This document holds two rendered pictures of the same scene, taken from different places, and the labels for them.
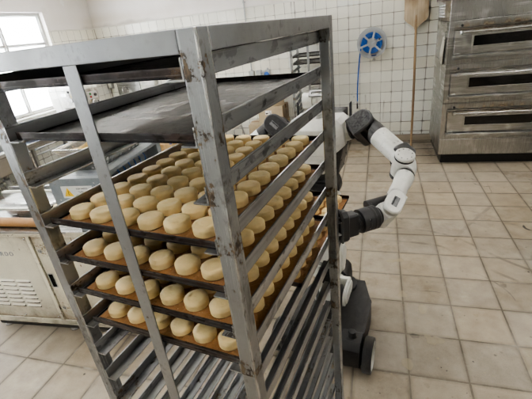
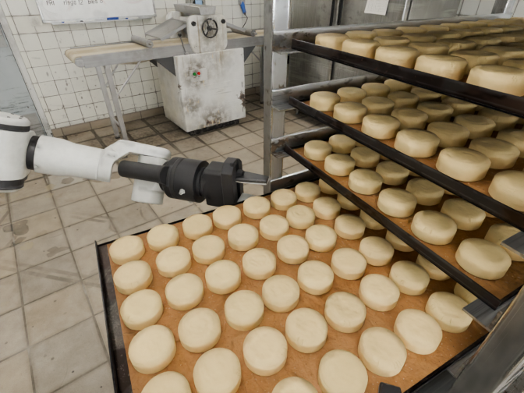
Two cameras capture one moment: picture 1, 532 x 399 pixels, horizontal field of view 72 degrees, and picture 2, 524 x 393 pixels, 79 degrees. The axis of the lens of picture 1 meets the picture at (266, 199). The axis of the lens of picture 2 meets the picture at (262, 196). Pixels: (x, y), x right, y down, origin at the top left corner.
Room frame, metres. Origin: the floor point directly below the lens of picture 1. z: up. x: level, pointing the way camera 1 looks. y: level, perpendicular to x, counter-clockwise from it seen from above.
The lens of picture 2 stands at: (1.53, 0.10, 1.49)
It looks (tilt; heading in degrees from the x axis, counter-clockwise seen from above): 35 degrees down; 215
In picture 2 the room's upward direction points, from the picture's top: straight up
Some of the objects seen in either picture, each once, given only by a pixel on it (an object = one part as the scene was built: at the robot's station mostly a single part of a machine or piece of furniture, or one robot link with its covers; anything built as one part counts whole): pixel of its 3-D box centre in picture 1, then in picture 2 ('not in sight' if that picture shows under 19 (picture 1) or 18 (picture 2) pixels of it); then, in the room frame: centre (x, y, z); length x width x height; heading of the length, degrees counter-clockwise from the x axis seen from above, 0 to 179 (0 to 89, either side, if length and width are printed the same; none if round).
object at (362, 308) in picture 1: (332, 303); not in sight; (1.81, -0.34, 0.19); 0.64 x 0.52 x 0.33; 153
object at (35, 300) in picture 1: (82, 256); not in sight; (2.39, 1.41, 0.42); 1.28 x 0.72 x 0.84; 76
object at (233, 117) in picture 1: (275, 93); not in sight; (0.80, -0.05, 1.68); 0.64 x 0.03 x 0.03; 153
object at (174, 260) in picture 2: not in sight; (174, 261); (1.33, -0.20, 1.14); 0.05 x 0.05 x 0.02
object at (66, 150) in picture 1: (106, 146); not in sight; (2.27, 0.95, 1.25); 0.56 x 0.29 x 0.14; 166
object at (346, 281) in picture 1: (333, 289); not in sight; (1.83, -0.35, 0.28); 0.21 x 0.20 x 0.13; 153
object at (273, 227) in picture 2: not in sight; (274, 227); (1.18, -0.12, 1.14); 0.05 x 0.05 x 0.02
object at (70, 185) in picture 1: (116, 181); not in sight; (2.27, 0.95, 1.01); 0.72 x 0.33 x 0.34; 166
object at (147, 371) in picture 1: (188, 316); not in sight; (0.97, 0.31, 0.96); 0.64 x 0.03 x 0.03; 153
